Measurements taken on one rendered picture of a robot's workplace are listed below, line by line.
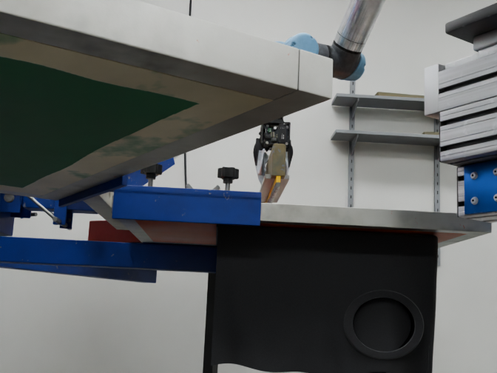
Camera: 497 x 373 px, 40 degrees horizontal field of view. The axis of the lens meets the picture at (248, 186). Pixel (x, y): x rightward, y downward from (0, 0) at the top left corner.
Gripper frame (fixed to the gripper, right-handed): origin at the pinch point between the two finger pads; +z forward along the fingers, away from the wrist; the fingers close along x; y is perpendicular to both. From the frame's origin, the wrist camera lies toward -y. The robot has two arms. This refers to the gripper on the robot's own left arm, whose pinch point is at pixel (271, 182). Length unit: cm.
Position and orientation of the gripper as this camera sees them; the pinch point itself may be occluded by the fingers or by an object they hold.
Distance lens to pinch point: 172.2
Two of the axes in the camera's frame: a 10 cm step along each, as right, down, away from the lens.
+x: 10.0, 0.5, 0.4
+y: 0.5, -1.9, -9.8
